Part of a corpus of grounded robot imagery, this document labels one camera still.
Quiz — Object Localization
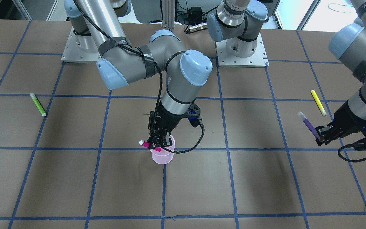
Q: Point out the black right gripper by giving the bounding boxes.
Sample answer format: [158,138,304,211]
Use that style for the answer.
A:
[148,101,187,149]

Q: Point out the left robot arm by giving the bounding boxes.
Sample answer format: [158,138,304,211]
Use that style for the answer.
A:
[207,0,366,147]

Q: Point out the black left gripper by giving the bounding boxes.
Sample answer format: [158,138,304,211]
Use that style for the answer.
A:
[315,102,366,146]

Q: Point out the green highlighter pen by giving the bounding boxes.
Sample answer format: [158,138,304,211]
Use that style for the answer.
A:
[30,93,47,117]

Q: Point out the yellow highlighter pen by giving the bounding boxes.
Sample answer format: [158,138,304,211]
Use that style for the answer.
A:
[310,90,327,116]

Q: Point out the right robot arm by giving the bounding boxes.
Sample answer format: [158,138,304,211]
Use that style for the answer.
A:
[66,0,213,153]

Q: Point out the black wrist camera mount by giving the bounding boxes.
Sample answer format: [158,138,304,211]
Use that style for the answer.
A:
[187,103,204,128]

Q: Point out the pink mesh cup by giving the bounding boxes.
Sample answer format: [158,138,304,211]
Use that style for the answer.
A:
[150,135,176,165]

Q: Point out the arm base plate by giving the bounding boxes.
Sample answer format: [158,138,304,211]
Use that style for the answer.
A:
[215,34,270,68]
[61,28,101,63]

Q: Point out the pink highlighter pen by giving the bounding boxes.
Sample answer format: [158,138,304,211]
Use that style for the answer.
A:
[139,140,162,152]

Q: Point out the purple highlighter pen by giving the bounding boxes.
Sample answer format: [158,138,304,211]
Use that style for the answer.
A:
[298,111,319,139]

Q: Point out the aluminium frame post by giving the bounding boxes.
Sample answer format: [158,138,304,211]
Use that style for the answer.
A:
[161,0,176,31]

